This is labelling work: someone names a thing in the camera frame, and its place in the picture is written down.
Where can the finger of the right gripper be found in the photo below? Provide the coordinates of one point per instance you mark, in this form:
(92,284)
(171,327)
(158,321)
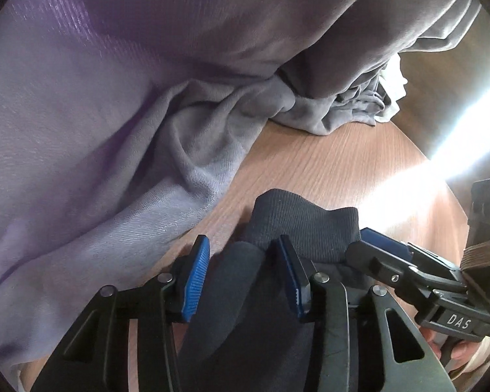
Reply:
(424,259)
(397,272)

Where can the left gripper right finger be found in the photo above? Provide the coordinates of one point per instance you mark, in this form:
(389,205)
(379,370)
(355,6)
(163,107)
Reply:
(362,339)

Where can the person's right hand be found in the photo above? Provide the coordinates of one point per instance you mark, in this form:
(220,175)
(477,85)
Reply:
(461,353)

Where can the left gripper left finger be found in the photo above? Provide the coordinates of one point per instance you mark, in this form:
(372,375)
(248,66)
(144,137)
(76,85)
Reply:
(93,354)

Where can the purple grey curtain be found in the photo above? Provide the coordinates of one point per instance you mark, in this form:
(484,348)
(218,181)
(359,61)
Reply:
(123,122)

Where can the white cloth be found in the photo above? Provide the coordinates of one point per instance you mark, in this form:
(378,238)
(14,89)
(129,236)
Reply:
(393,84)

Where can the black pants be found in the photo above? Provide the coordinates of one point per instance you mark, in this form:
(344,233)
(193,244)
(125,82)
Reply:
(244,335)

